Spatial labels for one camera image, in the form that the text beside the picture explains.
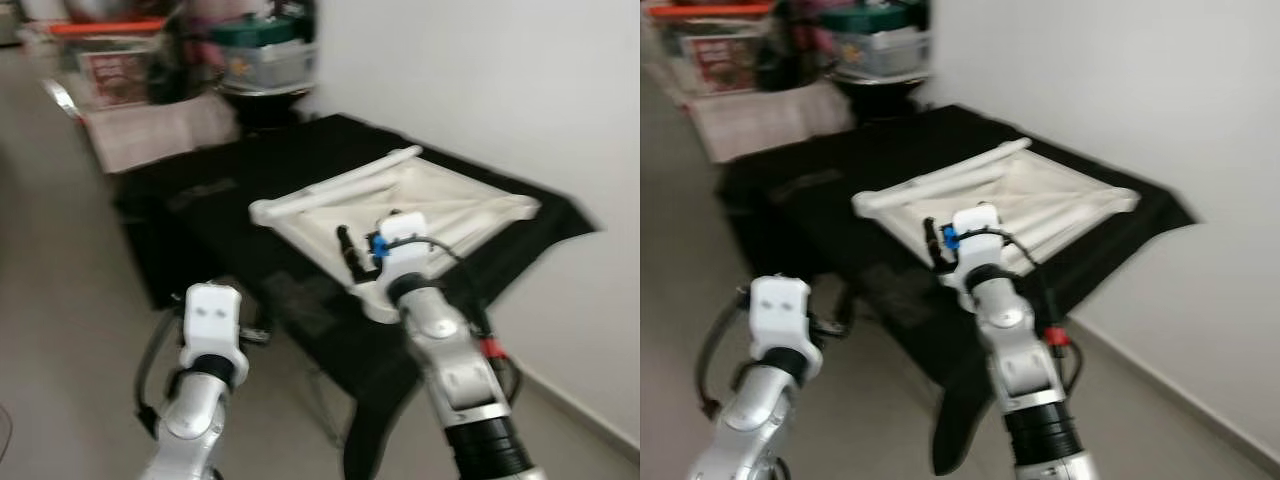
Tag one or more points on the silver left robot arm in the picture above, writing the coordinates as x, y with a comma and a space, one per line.
745, 430
190, 420

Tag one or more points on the white plastic children table top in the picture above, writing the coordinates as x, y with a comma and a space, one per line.
1060, 200
460, 200

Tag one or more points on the black tablecloth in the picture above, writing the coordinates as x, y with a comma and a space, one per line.
800, 220
200, 230

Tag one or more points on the black round bowl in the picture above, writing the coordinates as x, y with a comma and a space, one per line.
262, 105
875, 95

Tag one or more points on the clear plastic container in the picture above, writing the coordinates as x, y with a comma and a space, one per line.
880, 55
270, 65

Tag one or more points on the beige striped cloth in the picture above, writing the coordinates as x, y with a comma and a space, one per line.
160, 135
770, 125

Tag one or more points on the black bag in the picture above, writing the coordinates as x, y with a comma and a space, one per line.
185, 60
790, 45

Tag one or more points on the red lidded storage box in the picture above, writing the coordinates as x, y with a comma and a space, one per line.
715, 50
110, 60

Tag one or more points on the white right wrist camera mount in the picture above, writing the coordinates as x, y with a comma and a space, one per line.
975, 235
405, 245

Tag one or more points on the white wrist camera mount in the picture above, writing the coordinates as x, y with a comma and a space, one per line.
213, 320
975, 235
783, 315
405, 245

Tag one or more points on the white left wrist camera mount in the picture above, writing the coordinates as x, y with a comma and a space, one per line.
213, 320
783, 315

